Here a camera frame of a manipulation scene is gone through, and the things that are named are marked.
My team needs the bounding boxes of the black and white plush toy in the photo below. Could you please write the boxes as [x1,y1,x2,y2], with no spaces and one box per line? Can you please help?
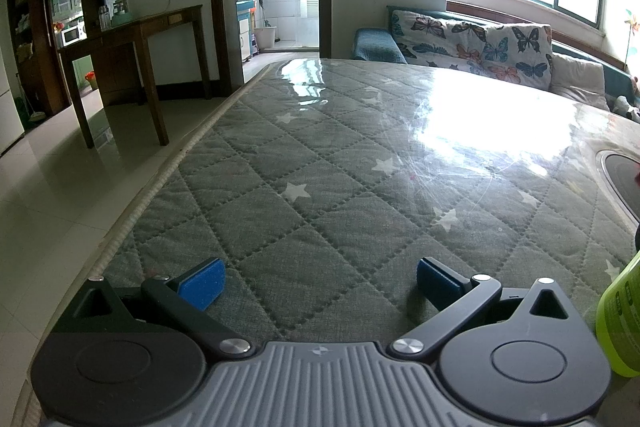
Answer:
[612,96,640,122]

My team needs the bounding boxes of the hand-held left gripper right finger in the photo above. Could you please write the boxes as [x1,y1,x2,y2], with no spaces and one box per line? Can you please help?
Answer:
[390,257,576,360]

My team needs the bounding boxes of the white fridge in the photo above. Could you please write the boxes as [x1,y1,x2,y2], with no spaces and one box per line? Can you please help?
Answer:
[0,57,26,155]

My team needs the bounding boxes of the white pillow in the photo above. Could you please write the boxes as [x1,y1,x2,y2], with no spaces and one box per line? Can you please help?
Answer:
[550,53,611,112]

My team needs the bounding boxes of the teal sofa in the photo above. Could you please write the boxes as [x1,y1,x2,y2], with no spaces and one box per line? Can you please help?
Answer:
[352,4,640,122]

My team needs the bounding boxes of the dark wooden bookshelf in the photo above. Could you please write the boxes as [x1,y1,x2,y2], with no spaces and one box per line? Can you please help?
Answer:
[6,0,66,115]

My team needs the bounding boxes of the white microwave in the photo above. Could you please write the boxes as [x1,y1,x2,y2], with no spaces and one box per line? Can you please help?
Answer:
[60,24,87,48]

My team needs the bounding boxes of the colourful pinwheel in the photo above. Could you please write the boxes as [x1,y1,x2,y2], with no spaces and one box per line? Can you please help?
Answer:
[607,10,640,68]

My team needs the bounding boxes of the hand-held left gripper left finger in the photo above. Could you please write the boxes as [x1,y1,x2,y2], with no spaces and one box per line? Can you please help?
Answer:
[52,257,253,360]

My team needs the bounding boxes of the long butterfly print cushion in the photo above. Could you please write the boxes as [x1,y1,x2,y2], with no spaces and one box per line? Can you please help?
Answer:
[389,9,493,75]

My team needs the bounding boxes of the square butterfly print pillow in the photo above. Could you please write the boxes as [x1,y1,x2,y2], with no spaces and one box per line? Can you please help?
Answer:
[470,23,554,92]

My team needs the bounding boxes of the green plastic bottle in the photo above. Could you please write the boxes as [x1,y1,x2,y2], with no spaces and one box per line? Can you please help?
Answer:
[594,249,640,378]

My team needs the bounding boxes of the blue and white cart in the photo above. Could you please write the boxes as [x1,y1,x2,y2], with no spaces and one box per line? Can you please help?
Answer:
[236,0,259,60]

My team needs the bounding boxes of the broom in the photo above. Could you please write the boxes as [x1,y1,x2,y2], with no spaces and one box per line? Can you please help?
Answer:
[15,74,46,124]

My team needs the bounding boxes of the dark wooden desk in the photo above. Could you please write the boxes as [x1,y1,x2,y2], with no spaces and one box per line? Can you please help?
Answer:
[57,4,213,149]

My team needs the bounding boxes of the dark wooden door frame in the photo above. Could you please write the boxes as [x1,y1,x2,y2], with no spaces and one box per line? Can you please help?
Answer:
[207,0,332,98]

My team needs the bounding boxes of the round black hotplate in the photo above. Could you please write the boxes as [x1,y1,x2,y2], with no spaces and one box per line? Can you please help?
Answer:
[596,150,640,226]

